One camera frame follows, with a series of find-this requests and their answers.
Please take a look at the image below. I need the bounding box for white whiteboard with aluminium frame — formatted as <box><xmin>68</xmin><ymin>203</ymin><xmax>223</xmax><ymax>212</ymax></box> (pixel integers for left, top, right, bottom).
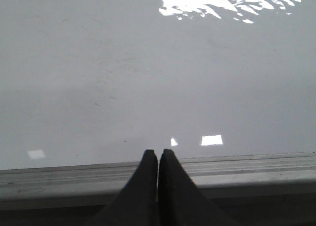
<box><xmin>0</xmin><ymin>0</ymin><xmax>316</xmax><ymax>210</ymax></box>

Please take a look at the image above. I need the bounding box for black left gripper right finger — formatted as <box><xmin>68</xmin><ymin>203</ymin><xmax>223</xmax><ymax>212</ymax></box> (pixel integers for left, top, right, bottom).
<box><xmin>158</xmin><ymin>149</ymin><xmax>237</xmax><ymax>226</ymax></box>

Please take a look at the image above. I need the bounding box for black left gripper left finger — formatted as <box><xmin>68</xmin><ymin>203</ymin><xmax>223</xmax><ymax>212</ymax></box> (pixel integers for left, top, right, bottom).
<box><xmin>86</xmin><ymin>150</ymin><xmax>158</xmax><ymax>226</ymax></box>

